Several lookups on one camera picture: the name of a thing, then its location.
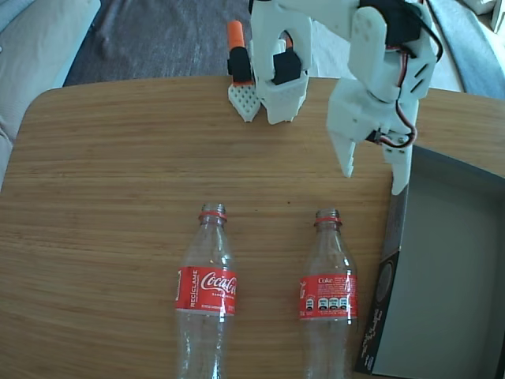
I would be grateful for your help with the clear bottle red label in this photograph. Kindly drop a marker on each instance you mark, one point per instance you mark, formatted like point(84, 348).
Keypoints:
point(205, 252)
point(333, 256)

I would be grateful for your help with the grey cardboard box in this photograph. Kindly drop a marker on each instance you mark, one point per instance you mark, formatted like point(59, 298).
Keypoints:
point(453, 256)

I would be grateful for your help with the orange and black clamp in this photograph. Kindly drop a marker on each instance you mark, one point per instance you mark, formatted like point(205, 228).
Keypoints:
point(288, 42)
point(236, 35)

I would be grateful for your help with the grey-blue blanket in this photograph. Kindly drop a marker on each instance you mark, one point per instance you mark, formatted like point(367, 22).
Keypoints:
point(473, 59)

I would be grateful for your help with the white cushion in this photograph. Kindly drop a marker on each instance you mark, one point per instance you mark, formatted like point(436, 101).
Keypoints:
point(331, 59)

